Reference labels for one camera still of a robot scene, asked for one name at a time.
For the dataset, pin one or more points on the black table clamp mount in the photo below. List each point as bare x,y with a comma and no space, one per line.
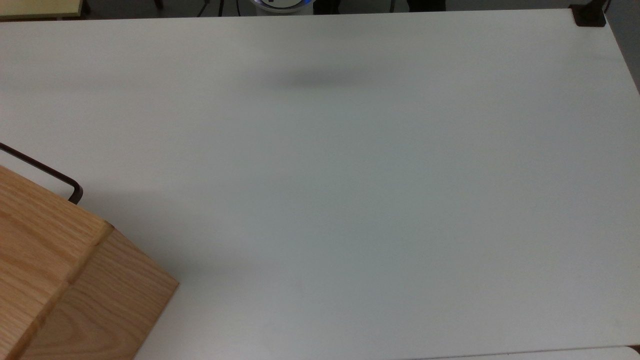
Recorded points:
589,16

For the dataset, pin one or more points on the light wooden drawer cabinet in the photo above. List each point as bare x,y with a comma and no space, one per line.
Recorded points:
50,270

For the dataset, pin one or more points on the yellowish wooden side table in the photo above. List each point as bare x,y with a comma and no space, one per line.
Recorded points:
35,7

